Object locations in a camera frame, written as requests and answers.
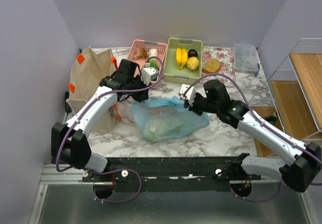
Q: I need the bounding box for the beige canvas tote bag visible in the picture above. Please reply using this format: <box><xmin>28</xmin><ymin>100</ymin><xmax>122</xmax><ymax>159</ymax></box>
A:
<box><xmin>65</xmin><ymin>46</ymin><xmax>122</xmax><ymax>133</ymax></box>

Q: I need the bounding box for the pink plastic basket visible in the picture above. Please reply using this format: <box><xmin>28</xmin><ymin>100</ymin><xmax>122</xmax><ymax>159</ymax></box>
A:
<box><xmin>126</xmin><ymin>39</ymin><xmax>168</xmax><ymax>82</ymax></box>

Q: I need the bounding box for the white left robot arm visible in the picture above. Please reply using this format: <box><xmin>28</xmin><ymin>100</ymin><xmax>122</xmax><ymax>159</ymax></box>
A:
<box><xmin>51</xmin><ymin>59</ymin><xmax>159</xmax><ymax>181</ymax></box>

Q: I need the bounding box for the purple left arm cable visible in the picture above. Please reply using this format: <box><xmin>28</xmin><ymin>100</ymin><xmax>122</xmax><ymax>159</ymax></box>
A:
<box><xmin>55</xmin><ymin>56</ymin><xmax>165</xmax><ymax>203</ymax></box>

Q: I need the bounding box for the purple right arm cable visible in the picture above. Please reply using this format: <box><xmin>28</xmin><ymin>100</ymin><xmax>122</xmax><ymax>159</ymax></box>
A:
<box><xmin>183</xmin><ymin>72</ymin><xmax>322</xmax><ymax>203</ymax></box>

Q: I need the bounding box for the green plastic basket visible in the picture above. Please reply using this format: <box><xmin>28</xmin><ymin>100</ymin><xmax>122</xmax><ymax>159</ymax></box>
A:
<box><xmin>163</xmin><ymin>37</ymin><xmax>203</xmax><ymax>85</ymax></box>

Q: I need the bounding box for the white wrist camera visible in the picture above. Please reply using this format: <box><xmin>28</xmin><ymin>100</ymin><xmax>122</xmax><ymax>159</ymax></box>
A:
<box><xmin>179</xmin><ymin>84</ymin><xmax>196</xmax><ymax>103</ymax></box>
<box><xmin>140</xmin><ymin>67</ymin><xmax>159</xmax><ymax>85</ymax></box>

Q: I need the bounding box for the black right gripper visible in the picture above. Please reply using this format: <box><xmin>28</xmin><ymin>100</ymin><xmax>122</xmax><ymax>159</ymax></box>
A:
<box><xmin>185</xmin><ymin>91</ymin><xmax>220</xmax><ymax>116</ymax></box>

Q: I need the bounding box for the green cabbage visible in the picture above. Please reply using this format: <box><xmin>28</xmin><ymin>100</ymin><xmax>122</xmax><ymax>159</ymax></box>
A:
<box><xmin>142</xmin><ymin>118</ymin><xmax>191</xmax><ymax>142</ymax></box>

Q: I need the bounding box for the green glass bottle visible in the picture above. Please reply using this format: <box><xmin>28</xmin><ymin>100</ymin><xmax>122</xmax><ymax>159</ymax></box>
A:
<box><xmin>265</xmin><ymin>111</ymin><xmax>278</xmax><ymax>125</ymax></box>

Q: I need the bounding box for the dark purple plum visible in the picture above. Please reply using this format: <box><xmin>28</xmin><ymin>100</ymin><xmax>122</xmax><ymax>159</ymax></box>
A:
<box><xmin>188</xmin><ymin>49</ymin><xmax>198</xmax><ymax>58</ymax></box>

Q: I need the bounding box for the floral rectangular tray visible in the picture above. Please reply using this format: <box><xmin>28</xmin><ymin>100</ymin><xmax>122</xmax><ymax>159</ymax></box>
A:
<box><xmin>200</xmin><ymin>46</ymin><xmax>235</xmax><ymax>87</ymax></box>

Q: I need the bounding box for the green bok choy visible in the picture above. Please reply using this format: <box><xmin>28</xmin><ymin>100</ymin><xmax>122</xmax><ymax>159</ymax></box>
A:
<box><xmin>144</xmin><ymin>48</ymin><xmax>159</xmax><ymax>70</ymax></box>

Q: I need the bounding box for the light blue plastic grocery bag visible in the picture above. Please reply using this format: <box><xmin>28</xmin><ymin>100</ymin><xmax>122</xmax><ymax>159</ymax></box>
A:
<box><xmin>131</xmin><ymin>96</ymin><xmax>210</xmax><ymax>142</ymax></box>

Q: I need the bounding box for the clear plastic organizer box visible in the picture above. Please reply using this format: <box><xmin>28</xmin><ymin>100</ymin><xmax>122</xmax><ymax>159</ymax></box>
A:
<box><xmin>233</xmin><ymin>44</ymin><xmax>259</xmax><ymax>75</ymax></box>

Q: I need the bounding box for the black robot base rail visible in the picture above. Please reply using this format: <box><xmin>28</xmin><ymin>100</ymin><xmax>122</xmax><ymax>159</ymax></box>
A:
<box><xmin>83</xmin><ymin>153</ymin><xmax>261</xmax><ymax>193</ymax></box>

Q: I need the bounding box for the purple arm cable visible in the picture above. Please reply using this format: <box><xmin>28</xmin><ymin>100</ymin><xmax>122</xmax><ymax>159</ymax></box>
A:
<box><xmin>183</xmin><ymin>72</ymin><xmax>322</xmax><ymax>203</ymax></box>
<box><xmin>55</xmin><ymin>56</ymin><xmax>165</xmax><ymax>203</ymax></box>

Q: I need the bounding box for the white wire wooden shelf rack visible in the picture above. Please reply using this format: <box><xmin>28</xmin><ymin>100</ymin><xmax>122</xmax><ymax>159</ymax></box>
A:
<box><xmin>250</xmin><ymin>38</ymin><xmax>321</xmax><ymax>145</ymax></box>

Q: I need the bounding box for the brown bread slice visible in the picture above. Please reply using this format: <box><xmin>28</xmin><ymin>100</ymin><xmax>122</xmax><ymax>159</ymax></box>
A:
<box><xmin>202</xmin><ymin>58</ymin><xmax>221</xmax><ymax>74</ymax></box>

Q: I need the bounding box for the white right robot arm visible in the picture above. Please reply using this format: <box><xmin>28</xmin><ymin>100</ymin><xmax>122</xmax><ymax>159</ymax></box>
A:
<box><xmin>179</xmin><ymin>80</ymin><xmax>321</xmax><ymax>192</ymax></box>

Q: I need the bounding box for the brown mushroom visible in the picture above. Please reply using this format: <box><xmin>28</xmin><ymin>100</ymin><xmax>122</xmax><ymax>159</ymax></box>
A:
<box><xmin>133</xmin><ymin>47</ymin><xmax>147</xmax><ymax>60</ymax></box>

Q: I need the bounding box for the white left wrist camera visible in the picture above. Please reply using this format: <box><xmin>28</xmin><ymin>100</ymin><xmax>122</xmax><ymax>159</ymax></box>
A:
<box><xmin>140</xmin><ymin>67</ymin><xmax>159</xmax><ymax>85</ymax></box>

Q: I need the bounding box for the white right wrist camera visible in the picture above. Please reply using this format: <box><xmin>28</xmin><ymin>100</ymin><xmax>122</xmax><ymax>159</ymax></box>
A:
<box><xmin>179</xmin><ymin>84</ymin><xmax>196</xmax><ymax>103</ymax></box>

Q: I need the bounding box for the yellow banana bunch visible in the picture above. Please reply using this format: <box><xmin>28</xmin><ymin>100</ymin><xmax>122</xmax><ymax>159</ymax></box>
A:
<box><xmin>176</xmin><ymin>48</ymin><xmax>188</xmax><ymax>70</ymax></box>

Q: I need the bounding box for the yellow pear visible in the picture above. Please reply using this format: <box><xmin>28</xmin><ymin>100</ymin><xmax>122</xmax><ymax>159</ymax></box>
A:
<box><xmin>186</xmin><ymin>57</ymin><xmax>200</xmax><ymax>71</ymax></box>

